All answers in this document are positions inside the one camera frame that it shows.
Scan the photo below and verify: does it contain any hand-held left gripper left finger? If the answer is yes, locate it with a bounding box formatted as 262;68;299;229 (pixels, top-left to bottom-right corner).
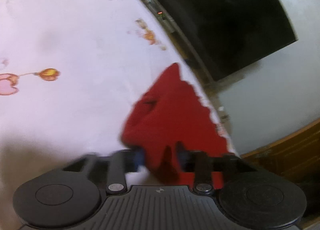
62;148;145;195

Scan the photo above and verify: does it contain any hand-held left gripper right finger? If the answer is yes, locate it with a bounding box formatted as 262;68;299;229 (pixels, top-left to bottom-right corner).
178;145;255;194

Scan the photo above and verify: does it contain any red knit sweater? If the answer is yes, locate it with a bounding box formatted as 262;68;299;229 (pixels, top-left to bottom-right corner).
119;63;237;188

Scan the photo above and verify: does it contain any brown wooden door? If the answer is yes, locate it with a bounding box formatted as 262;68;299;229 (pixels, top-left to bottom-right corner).
240;120;320;220

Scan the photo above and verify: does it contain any wooden television stand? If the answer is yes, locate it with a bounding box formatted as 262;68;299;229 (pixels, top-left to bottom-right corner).
144;0;234;146

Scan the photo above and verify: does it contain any floral white bedsheet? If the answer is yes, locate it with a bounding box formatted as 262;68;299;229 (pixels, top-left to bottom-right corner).
0;0;241;195

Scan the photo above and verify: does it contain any black television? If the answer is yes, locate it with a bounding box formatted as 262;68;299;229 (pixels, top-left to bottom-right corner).
125;0;299;81

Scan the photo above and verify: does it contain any silver set-top box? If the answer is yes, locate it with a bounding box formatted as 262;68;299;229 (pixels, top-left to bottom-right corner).
146;0;177;33

